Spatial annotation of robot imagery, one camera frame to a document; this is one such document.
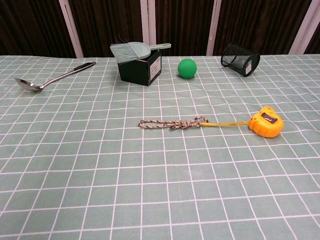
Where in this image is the white partition post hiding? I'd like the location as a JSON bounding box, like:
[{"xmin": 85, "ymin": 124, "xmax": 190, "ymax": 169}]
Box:
[
  {"xmin": 289, "ymin": 0, "xmax": 320, "ymax": 55},
  {"xmin": 58, "ymin": 0, "xmax": 84, "ymax": 59},
  {"xmin": 139, "ymin": 0, "xmax": 157, "ymax": 56},
  {"xmin": 205, "ymin": 0, "xmax": 222, "ymax": 56}
]

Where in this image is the green ball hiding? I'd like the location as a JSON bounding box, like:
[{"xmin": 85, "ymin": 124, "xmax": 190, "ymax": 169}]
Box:
[{"xmin": 177, "ymin": 58, "xmax": 198, "ymax": 79}]

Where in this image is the light teal hand brush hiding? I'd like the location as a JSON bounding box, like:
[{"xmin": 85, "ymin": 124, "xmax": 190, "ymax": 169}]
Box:
[{"xmin": 109, "ymin": 37, "xmax": 172, "ymax": 63}]

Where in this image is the braided multicolour rope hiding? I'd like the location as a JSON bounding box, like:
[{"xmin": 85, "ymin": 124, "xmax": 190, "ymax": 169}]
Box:
[{"xmin": 137, "ymin": 115, "xmax": 209, "ymax": 131}]

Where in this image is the steel ladle black handle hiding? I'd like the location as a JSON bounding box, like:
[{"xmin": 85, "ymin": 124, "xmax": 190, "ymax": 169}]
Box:
[{"xmin": 14, "ymin": 61, "xmax": 97, "ymax": 93}]

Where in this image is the yellow tape measure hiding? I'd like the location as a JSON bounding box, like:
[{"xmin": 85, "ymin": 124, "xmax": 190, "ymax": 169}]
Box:
[{"xmin": 201, "ymin": 105, "xmax": 285, "ymax": 138}]

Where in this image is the black box white label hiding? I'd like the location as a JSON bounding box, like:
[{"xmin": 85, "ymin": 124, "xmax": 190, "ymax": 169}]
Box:
[{"xmin": 117, "ymin": 48, "xmax": 163, "ymax": 87}]

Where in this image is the green checkered tablecloth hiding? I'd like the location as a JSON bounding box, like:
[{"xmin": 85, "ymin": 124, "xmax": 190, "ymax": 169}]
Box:
[{"xmin": 0, "ymin": 53, "xmax": 320, "ymax": 240}]

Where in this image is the black mesh pen holder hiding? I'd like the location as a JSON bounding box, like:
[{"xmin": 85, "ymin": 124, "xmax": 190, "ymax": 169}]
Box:
[{"xmin": 220, "ymin": 42, "xmax": 261, "ymax": 78}]

